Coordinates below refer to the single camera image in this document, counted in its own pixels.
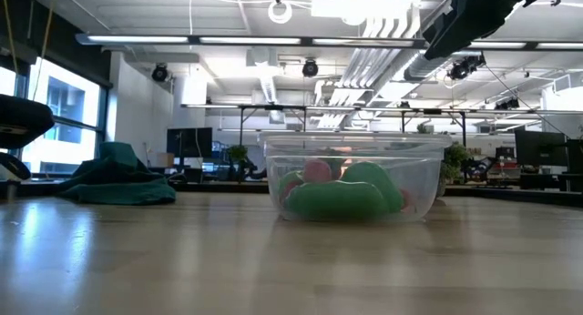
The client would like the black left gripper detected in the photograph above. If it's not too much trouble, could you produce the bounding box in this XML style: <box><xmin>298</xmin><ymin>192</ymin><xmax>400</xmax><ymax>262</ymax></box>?
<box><xmin>0</xmin><ymin>94</ymin><xmax>56</xmax><ymax>181</ymax></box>

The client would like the clear plastic tupperware container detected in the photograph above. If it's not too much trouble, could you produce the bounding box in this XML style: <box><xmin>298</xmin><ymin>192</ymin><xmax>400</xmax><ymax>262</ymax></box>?
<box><xmin>259</xmin><ymin>130</ymin><xmax>455</xmax><ymax>224</ymax></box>

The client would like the green toy pea pod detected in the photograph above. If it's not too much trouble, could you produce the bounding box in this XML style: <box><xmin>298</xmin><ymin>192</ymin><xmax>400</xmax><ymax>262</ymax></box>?
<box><xmin>284</xmin><ymin>180</ymin><xmax>391</xmax><ymax>221</ymax></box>

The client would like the large office window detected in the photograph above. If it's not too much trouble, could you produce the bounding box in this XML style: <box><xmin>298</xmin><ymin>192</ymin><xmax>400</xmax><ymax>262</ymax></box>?
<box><xmin>0</xmin><ymin>55</ymin><xmax>109</xmax><ymax>175</ymax></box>

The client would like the dark green cloth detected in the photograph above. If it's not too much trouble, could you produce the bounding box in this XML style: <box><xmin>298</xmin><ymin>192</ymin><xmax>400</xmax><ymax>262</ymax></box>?
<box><xmin>56</xmin><ymin>140</ymin><xmax>178</xmax><ymax>206</ymax></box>

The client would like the green artificial succulent plant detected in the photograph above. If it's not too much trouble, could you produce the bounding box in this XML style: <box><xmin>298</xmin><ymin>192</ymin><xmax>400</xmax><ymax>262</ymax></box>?
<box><xmin>414</xmin><ymin>122</ymin><xmax>471</xmax><ymax>198</ymax></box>

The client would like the red and white equipment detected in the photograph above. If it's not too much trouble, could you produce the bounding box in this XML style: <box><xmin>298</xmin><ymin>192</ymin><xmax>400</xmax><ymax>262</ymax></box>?
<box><xmin>471</xmin><ymin>153</ymin><xmax>520</xmax><ymax>184</ymax></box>

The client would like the long ceiling light bar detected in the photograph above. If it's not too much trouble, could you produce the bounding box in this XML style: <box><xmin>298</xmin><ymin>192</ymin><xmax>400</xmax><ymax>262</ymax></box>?
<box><xmin>75</xmin><ymin>32</ymin><xmax>583</xmax><ymax>51</ymax></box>

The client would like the small green potted plant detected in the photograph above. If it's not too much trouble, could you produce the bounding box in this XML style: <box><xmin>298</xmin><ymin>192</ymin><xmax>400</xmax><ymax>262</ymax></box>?
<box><xmin>226</xmin><ymin>144</ymin><xmax>251</xmax><ymax>182</ymax></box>

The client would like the yellow hanging cable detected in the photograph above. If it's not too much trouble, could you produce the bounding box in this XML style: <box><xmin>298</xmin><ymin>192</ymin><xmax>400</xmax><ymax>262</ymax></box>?
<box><xmin>2</xmin><ymin>0</ymin><xmax>19</xmax><ymax>76</ymax></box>
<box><xmin>30</xmin><ymin>0</ymin><xmax>59</xmax><ymax>105</ymax></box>

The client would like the black aluminium table frame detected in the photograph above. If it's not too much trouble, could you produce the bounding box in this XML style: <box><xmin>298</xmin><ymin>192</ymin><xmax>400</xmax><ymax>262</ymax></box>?
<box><xmin>0</xmin><ymin>178</ymin><xmax>583</xmax><ymax>208</ymax></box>

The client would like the white ceiling ring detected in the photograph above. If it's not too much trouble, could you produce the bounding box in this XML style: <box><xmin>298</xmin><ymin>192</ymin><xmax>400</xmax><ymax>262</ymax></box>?
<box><xmin>267</xmin><ymin>0</ymin><xmax>294</xmax><ymax>25</ymax></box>

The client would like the black background rig frame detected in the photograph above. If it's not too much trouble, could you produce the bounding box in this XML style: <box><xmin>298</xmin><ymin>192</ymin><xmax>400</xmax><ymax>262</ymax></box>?
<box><xmin>239</xmin><ymin>104</ymin><xmax>468</xmax><ymax>147</ymax></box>

